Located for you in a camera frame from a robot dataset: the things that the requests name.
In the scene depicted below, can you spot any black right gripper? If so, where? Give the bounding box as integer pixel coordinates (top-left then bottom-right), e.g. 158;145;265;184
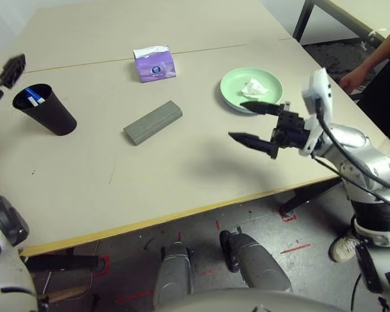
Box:
227;101;313;161

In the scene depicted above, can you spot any white tissue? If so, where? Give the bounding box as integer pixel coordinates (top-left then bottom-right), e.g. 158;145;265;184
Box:
240;77;270;99

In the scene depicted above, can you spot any green plate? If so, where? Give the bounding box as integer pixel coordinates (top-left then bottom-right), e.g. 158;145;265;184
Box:
219;66;285;113

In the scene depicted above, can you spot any grey glasses case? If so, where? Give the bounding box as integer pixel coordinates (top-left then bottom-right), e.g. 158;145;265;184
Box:
122;100;183;148

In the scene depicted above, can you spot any bystander bare forearm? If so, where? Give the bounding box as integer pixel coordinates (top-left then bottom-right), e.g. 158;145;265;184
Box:
357;29;390;79

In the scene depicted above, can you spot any bystander bare hand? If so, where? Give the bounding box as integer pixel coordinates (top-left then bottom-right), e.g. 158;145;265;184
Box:
339;68;368;92

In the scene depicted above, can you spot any black pen holder cup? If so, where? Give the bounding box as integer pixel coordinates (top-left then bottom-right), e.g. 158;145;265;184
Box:
12;83;78;137

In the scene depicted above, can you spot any black metal table leg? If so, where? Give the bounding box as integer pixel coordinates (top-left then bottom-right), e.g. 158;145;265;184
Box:
280;177;345;216

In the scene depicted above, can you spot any purple tissue pack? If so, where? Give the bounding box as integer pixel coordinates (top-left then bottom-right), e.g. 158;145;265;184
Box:
132;44;177;84

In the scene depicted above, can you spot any bystander black shirt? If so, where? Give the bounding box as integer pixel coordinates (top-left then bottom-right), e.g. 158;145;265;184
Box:
356;16;390;146

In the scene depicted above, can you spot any silver robot right leg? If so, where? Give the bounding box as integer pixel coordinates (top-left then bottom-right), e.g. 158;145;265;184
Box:
219;226;293;293

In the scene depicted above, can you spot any silver robot leg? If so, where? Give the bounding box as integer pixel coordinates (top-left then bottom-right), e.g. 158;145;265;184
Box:
219;226;293;293
153;241;196;305

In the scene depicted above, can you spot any white shoe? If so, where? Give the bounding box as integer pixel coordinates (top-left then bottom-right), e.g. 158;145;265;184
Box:
329;235;359;264

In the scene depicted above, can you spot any silver robot left leg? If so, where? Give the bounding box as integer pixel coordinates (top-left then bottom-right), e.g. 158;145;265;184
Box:
153;241;196;305

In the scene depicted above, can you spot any grey robot torso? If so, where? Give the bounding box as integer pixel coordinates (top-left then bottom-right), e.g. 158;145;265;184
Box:
155;287;356;312

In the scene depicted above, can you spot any wooden plank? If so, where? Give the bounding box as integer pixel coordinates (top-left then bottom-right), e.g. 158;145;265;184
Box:
46;285;94;304

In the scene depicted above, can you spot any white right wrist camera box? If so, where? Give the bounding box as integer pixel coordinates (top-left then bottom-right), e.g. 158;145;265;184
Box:
300;68;333;156

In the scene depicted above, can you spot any beige table black frame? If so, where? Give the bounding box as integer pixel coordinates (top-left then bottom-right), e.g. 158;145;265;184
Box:
292;0;390;50

